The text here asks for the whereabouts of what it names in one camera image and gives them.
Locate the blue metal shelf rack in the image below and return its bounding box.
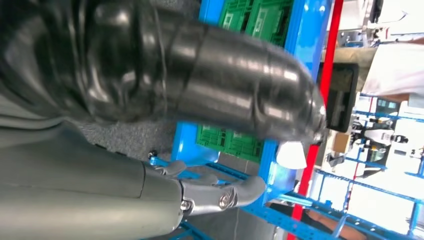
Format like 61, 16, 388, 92
170, 0, 334, 208
145, 150, 424, 240

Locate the brown cardboard box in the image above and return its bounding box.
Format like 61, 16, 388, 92
332, 132, 352, 154

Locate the black mesh office chair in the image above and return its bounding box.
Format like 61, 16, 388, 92
317, 62, 360, 133

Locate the red barrier belt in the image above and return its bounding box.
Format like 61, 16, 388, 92
286, 0, 345, 240

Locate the white humanoid robot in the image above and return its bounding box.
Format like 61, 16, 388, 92
352, 122, 409, 147

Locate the blue background frame rack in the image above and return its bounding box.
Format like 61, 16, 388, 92
311, 92, 424, 236

